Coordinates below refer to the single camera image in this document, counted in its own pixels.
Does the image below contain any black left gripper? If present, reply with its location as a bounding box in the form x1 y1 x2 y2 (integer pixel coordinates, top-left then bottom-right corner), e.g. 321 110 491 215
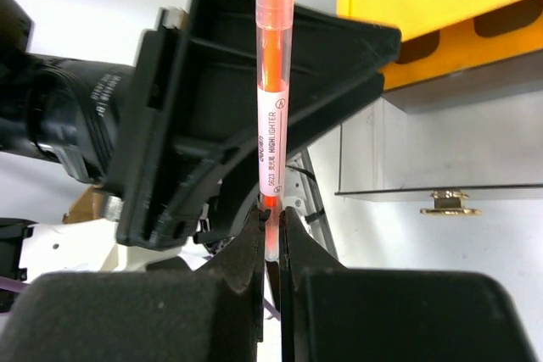
1 0 134 185

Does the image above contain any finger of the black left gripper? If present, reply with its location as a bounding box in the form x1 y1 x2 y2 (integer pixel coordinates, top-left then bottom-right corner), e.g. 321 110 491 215
114 0 400 250

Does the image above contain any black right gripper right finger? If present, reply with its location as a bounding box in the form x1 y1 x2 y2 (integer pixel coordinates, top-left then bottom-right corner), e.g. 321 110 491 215
279 209 536 361

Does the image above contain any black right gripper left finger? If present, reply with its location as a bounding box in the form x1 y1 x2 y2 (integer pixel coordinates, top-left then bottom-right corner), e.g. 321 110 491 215
1 210 266 361

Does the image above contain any orange highlighter pen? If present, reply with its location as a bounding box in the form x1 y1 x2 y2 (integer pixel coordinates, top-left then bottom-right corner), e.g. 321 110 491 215
255 0 294 262

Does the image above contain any smoky yellow cabinet drawer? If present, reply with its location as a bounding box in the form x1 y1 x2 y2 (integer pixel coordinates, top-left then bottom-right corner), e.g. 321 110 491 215
339 53 542 207

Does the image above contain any yellow drawer cabinet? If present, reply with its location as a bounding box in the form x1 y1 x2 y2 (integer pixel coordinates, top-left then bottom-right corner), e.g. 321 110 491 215
337 0 542 90

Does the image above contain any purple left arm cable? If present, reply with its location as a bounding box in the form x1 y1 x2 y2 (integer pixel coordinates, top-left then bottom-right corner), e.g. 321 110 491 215
0 275 31 295

